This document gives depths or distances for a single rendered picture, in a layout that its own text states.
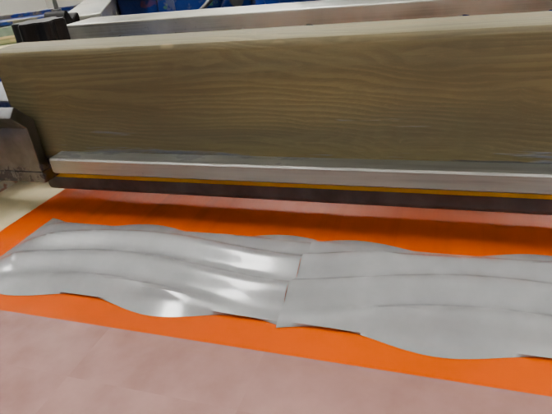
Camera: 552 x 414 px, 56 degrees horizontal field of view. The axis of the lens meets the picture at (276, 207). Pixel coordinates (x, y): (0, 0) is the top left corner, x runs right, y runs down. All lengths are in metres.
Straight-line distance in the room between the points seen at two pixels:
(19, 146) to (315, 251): 0.20
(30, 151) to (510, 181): 0.28
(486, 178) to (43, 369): 0.21
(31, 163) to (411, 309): 0.25
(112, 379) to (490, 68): 0.21
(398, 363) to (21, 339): 0.17
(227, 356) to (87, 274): 0.10
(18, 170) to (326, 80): 0.21
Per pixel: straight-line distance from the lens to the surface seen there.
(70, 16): 0.67
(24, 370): 0.25
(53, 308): 0.28
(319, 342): 0.22
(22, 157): 0.37
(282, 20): 0.52
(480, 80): 0.26
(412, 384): 0.20
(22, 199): 0.42
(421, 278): 0.24
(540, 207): 0.30
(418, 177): 0.26
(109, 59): 0.32
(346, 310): 0.23
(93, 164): 0.34
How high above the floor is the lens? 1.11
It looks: 28 degrees down
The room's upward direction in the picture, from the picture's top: 7 degrees counter-clockwise
